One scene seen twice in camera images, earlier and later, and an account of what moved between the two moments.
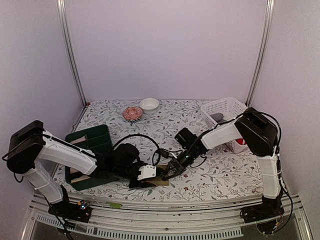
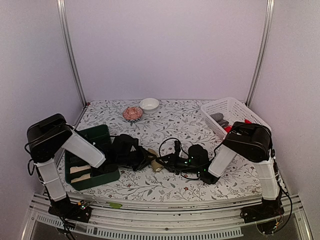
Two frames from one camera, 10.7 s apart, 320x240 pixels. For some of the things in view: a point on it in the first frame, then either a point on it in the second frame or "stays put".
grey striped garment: [218, 117] stays put
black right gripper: [175, 166] -> [171, 162]
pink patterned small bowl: [132, 113] stays put
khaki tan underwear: [158, 180] -> [155, 164]
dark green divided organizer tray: [98, 140] stays put
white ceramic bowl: [149, 105] stays put
